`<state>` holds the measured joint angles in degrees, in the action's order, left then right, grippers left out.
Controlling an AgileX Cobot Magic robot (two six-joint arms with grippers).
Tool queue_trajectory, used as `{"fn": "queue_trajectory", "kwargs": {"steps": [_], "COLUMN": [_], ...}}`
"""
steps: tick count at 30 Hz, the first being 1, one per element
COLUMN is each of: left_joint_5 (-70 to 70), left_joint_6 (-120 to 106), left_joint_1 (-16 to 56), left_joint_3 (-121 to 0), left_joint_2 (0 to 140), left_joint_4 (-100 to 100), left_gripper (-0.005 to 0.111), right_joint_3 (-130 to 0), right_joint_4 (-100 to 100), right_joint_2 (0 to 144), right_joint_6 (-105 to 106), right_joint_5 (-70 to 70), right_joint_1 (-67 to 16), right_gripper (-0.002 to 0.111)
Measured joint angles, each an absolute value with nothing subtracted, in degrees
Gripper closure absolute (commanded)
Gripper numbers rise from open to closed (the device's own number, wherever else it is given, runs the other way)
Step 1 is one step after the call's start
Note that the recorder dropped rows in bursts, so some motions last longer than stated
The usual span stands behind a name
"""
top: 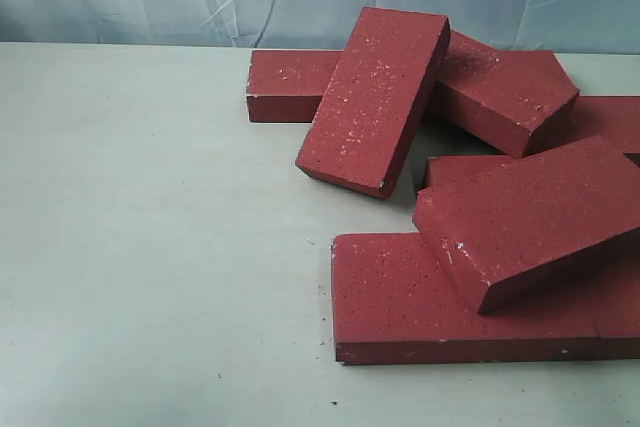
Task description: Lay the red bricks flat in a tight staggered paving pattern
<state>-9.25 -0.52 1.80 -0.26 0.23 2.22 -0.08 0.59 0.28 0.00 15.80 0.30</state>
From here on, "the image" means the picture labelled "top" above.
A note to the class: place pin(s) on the front large red brick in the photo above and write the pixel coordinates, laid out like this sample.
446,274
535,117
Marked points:
393,304

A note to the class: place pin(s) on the angled red brick back right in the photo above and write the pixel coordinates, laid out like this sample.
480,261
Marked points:
503,101

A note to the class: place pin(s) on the front right edge red brick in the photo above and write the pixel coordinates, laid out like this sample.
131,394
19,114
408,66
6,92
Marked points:
614,309

